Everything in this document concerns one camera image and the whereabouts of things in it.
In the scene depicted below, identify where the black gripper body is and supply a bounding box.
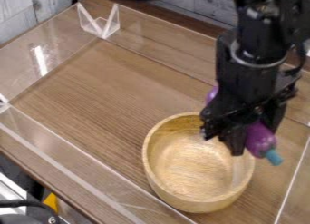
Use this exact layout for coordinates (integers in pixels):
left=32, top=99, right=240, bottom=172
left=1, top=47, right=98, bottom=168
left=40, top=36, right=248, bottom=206
left=200, top=32, right=300, bottom=140

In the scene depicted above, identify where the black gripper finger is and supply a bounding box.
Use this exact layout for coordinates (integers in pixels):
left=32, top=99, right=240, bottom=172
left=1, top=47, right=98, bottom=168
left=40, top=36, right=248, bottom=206
left=219, top=125, right=245, bottom=156
left=263, top=101, right=287, bottom=133

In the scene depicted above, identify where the purple toy eggplant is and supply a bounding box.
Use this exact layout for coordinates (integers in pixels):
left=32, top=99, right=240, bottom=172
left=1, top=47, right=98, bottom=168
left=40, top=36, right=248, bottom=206
left=204, top=85, right=284, bottom=167

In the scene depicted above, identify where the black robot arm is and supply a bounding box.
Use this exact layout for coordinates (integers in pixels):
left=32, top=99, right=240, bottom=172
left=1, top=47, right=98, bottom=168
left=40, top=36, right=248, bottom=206
left=200, top=0, right=310, bottom=156

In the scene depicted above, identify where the brown wooden bowl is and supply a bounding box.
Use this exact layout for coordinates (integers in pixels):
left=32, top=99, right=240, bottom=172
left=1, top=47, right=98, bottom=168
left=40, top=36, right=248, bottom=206
left=141, top=112, right=255, bottom=213

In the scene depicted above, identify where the yellow black device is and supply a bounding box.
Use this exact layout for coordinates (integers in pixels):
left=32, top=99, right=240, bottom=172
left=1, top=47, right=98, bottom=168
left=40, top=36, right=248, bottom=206
left=25, top=193, right=70, bottom=224

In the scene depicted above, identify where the clear acrylic corner bracket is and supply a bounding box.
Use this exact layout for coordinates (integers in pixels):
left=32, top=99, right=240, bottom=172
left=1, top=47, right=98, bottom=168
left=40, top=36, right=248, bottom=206
left=76, top=4, right=120, bottom=40

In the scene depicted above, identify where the clear acrylic barrier wall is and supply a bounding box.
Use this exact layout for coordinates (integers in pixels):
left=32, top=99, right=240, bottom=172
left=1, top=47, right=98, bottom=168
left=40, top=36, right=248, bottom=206
left=0, top=94, right=196, bottom=224

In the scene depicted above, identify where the black cable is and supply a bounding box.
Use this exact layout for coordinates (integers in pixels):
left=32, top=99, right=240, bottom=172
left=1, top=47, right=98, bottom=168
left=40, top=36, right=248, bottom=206
left=0, top=200, right=58, bottom=222

